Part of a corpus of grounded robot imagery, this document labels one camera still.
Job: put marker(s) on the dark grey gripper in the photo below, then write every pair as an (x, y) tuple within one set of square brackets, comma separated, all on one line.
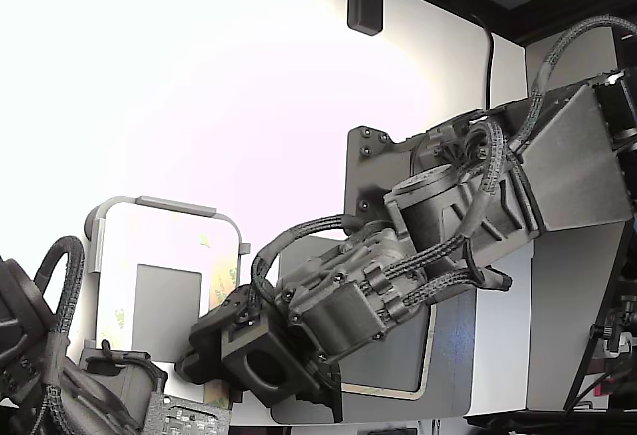
[(338, 315)]

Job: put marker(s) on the white panel with screen window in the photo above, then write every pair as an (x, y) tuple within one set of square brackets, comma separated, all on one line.
[(166, 305)]

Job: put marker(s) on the black perforated circuit board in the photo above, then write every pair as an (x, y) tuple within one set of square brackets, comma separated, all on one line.
[(189, 417)]

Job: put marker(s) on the dark mounting plate with screws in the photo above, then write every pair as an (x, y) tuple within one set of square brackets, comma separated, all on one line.
[(368, 181)]

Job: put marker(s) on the grey flat tray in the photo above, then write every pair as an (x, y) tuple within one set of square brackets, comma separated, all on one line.
[(450, 365)]

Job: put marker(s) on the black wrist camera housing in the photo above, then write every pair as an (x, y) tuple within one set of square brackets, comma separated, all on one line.
[(234, 355)]

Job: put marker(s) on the tan rounded film frame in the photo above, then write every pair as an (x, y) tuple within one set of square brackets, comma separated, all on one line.
[(383, 393)]

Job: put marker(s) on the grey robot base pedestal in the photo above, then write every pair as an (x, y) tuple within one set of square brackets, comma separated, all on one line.
[(562, 315)]

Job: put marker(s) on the black shelf frame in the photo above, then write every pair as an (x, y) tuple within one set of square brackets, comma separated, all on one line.
[(507, 24)]

